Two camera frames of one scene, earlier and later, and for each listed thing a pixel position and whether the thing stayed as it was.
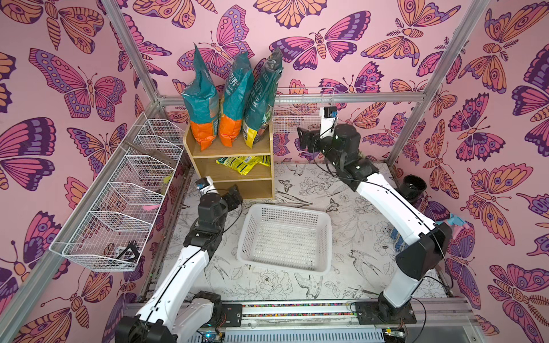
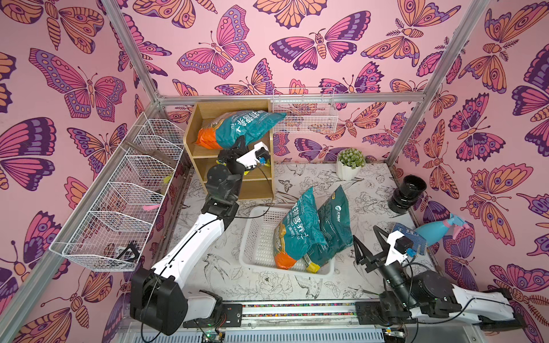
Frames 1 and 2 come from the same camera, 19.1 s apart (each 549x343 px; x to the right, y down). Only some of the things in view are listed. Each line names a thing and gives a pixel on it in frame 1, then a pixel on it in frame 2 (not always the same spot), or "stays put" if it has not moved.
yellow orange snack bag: [201, 101] to [224, 130]
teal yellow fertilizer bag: [258, 121] to [335, 221]
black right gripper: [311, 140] to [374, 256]
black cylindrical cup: [412, 186] stays put
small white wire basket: [300, 107] stays put
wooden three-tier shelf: [258, 184] stays put
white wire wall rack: [111, 229] stays put
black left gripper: [236, 196] to [230, 157]
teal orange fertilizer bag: [240, 78] to [221, 132]
